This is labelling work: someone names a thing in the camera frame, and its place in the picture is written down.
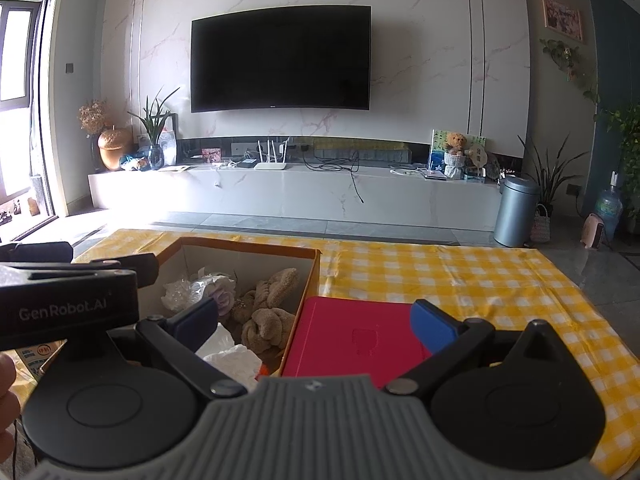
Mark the blue water jug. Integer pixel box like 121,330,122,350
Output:
594,171,623,242

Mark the pink photo card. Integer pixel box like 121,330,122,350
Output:
201,148,222,164

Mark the teddy bear toy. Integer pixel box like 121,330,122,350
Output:
444,132,466,180

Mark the person's left hand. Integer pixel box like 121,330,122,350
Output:
0,353,21,462

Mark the brown knitted plush scarf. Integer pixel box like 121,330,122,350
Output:
226,268,298,356

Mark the black power cable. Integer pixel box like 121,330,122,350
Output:
299,146,367,205

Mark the white ruffled cloth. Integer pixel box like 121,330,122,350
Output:
196,324,262,392

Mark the red box lid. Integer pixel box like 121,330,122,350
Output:
281,297,431,389

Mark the woven basket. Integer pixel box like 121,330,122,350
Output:
529,203,551,244

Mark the yellow checkered tablecloth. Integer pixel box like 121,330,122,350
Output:
22,232,639,479

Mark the framed wall picture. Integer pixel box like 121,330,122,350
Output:
541,0,584,42

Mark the pink small heater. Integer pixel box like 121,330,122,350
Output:
580,214,604,249

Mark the black wall television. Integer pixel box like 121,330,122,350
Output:
190,4,372,113

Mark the green plant in glass vase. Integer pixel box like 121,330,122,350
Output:
129,89,178,170

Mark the grey metal trash can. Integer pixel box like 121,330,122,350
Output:
494,176,540,247

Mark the tall leafy floor plant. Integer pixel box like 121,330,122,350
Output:
518,136,588,216

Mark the white crinkled plastic bag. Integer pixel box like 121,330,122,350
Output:
160,268,235,316

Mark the acorn-shaped brown ornament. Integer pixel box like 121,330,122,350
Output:
98,127,134,170

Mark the white wifi router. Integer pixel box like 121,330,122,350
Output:
254,139,288,171

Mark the white marble tv console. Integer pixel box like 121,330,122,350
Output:
88,165,501,231

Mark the hanging green ivy plant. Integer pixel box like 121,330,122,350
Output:
540,37,639,232

